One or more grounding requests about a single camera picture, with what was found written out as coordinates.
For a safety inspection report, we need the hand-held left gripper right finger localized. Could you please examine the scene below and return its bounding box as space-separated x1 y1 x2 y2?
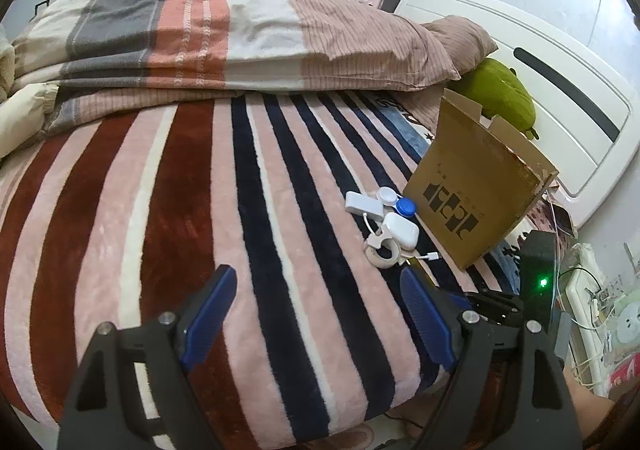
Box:
400 268 583 450

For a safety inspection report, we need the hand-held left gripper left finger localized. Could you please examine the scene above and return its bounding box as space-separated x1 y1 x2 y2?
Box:
57 265 238 450

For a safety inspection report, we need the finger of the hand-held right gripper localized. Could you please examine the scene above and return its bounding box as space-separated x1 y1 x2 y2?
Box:
466 292 524 327

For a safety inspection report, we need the white charging cable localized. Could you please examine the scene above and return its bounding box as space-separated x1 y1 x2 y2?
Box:
362 211 441 264

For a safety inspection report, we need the beige tape roll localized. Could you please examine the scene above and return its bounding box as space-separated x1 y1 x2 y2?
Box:
364 225 404 267

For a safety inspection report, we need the white earbuds case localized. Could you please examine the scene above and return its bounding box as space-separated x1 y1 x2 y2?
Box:
382 214 420 251

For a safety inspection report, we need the white and blue lens case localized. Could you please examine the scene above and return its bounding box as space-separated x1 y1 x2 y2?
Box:
376 187 417 219

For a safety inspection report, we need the brown cardboard box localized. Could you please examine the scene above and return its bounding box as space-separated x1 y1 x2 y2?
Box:
402 89 560 271

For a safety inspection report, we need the white power adapter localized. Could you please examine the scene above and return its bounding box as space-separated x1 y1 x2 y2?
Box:
345 191 385 220

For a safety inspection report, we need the person's right forearm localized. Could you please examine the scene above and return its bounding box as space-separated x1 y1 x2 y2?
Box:
562 367 640 450

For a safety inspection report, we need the white bedside table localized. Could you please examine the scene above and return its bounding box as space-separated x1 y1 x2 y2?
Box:
564 242 640 398

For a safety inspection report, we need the red pink striped blanket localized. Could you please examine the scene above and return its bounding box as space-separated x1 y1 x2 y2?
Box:
0 90 521 444

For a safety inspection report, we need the green plush pillow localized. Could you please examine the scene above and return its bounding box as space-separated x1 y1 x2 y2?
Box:
445 57 540 139

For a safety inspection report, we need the white bed headboard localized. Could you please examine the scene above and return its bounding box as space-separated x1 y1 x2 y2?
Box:
392 0 637 227

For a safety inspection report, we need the brown striped pillow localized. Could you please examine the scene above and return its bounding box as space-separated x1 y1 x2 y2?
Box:
419 15 500 77

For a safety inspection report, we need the cream fleece cloth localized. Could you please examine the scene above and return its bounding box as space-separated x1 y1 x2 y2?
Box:
0 25 62 159

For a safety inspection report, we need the folded patchwork quilt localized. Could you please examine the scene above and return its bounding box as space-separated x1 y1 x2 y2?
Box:
10 0 462 132

